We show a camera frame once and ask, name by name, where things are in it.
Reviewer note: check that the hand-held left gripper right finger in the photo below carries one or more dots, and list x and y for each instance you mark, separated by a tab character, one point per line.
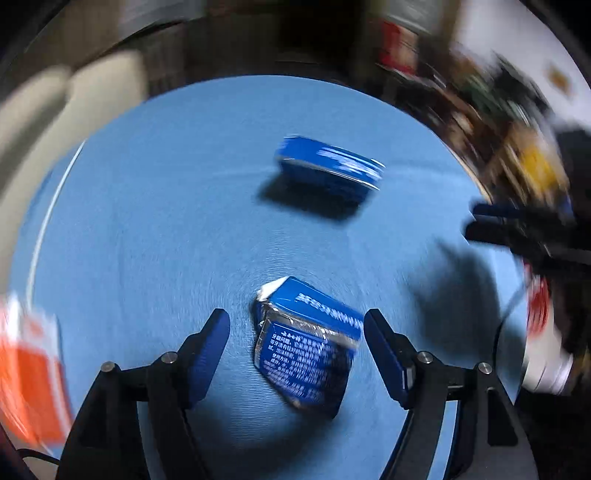
385	364

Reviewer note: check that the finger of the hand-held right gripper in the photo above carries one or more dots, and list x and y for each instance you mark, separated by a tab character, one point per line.
494	233
508	213

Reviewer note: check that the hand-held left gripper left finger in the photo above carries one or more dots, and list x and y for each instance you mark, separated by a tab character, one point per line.
207	360

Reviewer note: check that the crushed blue cardboard box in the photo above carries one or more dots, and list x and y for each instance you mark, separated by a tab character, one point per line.
304	355

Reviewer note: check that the red white paper bag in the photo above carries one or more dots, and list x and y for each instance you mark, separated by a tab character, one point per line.
545	364

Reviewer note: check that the cluttered shelf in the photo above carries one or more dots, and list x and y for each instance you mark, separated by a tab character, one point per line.
485	92

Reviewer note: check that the orange white cardboard box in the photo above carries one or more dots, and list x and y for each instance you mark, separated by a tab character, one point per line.
32	383

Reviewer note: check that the beige leather sofa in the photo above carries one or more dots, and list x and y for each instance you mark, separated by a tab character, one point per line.
92	101

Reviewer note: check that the red wall hanging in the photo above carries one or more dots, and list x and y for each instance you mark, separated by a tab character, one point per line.
397	46

